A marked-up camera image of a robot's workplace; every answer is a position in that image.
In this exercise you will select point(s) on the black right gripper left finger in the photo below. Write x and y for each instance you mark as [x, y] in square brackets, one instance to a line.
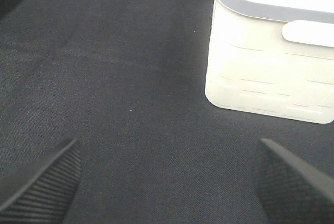
[43, 191]

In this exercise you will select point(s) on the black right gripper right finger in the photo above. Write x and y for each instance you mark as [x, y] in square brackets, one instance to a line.
[290, 190]

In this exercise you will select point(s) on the white storage bin grey rim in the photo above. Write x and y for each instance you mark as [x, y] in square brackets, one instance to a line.
[272, 57]

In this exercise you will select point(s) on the black table cloth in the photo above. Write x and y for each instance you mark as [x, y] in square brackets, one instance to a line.
[126, 78]

